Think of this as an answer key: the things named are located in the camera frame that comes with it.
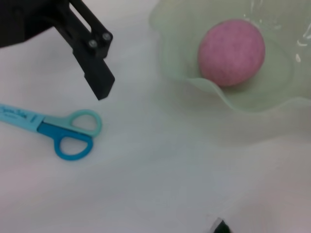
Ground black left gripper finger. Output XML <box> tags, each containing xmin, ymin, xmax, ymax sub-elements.
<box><xmin>54</xmin><ymin>0</ymin><xmax>116</xmax><ymax>101</ymax></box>

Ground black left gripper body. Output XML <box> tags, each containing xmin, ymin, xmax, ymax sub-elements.
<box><xmin>0</xmin><ymin>0</ymin><xmax>71</xmax><ymax>49</ymax></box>

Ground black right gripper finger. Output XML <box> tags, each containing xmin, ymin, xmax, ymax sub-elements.
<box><xmin>213</xmin><ymin>217</ymin><xmax>230</xmax><ymax>233</ymax></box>

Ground pink peach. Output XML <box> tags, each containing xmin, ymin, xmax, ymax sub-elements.
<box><xmin>197</xmin><ymin>18</ymin><xmax>266</xmax><ymax>87</ymax></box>

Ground blue teal scissors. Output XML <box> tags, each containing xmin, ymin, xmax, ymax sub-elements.
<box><xmin>0</xmin><ymin>103</ymin><xmax>103</xmax><ymax>161</ymax></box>

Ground green glass fruit plate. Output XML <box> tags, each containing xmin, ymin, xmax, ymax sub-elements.
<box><xmin>148</xmin><ymin>0</ymin><xmax>311</xmax><ymax>114</ymax></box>

